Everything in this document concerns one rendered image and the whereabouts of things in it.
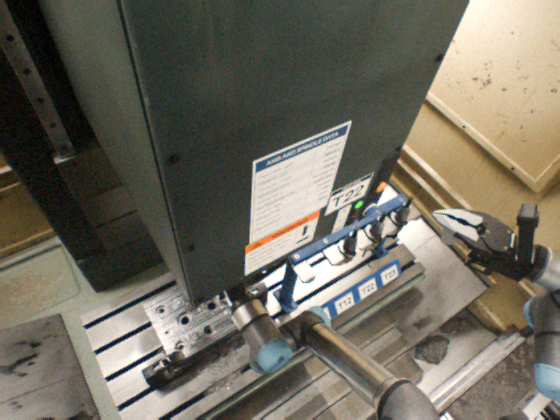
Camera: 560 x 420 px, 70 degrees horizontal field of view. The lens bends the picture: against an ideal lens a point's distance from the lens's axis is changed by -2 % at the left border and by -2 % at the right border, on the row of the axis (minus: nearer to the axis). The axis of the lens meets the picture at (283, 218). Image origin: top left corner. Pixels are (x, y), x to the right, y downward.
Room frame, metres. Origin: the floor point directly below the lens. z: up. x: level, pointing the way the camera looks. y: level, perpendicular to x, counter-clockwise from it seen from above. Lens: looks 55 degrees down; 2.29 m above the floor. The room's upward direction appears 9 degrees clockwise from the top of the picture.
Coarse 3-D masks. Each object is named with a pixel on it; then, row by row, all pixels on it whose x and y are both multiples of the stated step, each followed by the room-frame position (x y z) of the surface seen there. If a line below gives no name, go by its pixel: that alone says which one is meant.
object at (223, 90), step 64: (64, 0) 0.45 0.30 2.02; (128, 0) 0.27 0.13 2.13; (192, 0) 0.30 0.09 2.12; (256, 0) 0.34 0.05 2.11; (320, 0) 0.39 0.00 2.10; (384, 0) 0.45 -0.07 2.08; (448, 0) 0.52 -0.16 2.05; (64, 64) 0.71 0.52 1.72; (128, 64) 0.27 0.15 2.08; (192, 64) 0.30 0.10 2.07; (256, 64) 0.34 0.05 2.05; (320, 64) 0.40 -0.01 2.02; (384, 64) 0.47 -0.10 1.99; (128, 128) 0.33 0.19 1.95; (192, 128) 0.29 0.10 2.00; (256, 128) 0.35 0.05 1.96; (320, 128) 0.41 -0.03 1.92; (384, 128) 0.50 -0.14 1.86; (128, 192) 0.48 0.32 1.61; (192, 192) 0.29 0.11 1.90; (192, 256) 0.28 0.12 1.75
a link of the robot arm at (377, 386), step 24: (312, 312) 0.40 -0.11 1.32; (312, 336) 0.33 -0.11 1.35; (336, 336) 0.33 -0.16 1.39; (336, 360) 0.26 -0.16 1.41; (360, 360) 0.26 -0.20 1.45; (360, 384) 0.21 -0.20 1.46; (384, 384) 0.21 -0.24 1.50; (408, 384) 0.21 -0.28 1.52; (384, 408) 0.16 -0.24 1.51; (408, 408) 0.16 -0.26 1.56; (432, 408) 0.16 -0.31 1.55
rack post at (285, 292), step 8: (288, 264) 0.60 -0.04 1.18; (288, 272) 0.60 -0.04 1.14; (288, 280) 0.59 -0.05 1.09; (296, 280) 0.60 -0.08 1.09; (280, 288) 0.64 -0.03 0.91; (288, 288) 0.58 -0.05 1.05; (280, 296) 0.61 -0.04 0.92; (288, 296) 0.59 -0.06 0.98; (280, 304) 0.58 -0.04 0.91; (288, 304) 0.59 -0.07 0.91; (296, 304) 0.59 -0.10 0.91; (288, 312) 0.56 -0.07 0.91
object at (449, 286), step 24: (384, 192) 1.24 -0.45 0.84; (408, 240) 1.02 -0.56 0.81; (432, 240) 1.01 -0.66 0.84; (432, 264) 0.91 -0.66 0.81; (456, 264) 0.91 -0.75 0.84; (432, 288) 0.81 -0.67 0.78; (456, 288) 0.81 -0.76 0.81; (480, 288) 0.81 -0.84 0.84; (408, 312) 0.71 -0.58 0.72; (432, 312) 0.72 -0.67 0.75; (456, 312) 0.72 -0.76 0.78; (408, 336) 0.62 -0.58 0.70
